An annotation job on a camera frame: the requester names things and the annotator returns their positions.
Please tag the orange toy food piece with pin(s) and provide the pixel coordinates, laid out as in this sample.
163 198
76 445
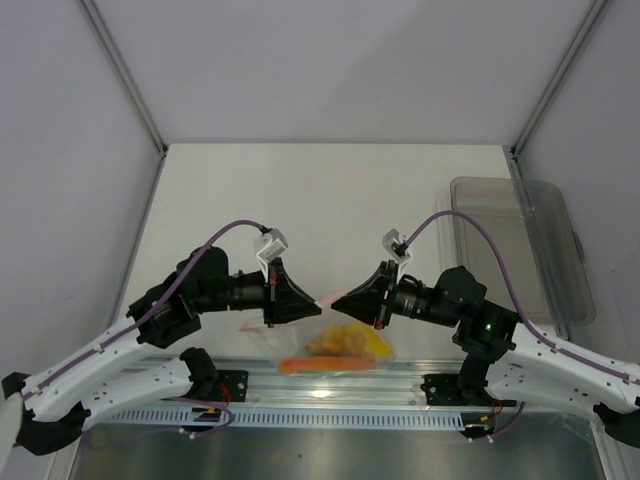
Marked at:
338 341

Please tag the left corner frame post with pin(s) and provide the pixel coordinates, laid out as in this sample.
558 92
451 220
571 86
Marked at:
107 44

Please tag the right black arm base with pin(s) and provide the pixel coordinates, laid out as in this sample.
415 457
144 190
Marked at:
468 387

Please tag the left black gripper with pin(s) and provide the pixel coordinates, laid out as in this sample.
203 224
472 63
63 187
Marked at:
283 300

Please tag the right corner frame post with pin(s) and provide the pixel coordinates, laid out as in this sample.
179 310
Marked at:
579 40

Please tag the slotted cable duct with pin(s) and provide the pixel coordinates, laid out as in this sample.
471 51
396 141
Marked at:
249 416

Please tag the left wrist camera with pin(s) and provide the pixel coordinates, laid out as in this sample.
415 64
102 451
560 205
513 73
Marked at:
268 246

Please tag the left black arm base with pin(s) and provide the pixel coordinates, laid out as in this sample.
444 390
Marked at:
220 385

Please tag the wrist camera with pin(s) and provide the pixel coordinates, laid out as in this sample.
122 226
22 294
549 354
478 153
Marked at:
395 244
268 246

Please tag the yellow toy mango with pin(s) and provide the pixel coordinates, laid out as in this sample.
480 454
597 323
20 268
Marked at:
376 345

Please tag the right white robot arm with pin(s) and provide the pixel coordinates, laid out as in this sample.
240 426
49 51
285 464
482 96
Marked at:
506 359

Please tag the clear plastic food tray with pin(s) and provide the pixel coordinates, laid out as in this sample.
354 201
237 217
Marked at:
529 224

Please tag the red toy meat slice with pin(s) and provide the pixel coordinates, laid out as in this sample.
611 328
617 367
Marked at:
325 364

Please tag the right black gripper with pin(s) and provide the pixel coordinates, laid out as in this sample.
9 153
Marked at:
367 302

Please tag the corner frame post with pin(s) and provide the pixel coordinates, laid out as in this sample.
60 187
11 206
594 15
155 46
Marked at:
579 40
107 44

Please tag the clear zip top bag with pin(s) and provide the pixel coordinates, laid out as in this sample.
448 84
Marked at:
289 340

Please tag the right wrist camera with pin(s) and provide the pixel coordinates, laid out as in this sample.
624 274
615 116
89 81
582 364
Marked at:
395 244

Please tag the aluminium rail frame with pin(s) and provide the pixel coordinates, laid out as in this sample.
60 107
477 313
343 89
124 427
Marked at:
325 380

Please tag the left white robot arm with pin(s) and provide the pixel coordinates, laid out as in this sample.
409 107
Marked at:
48 411

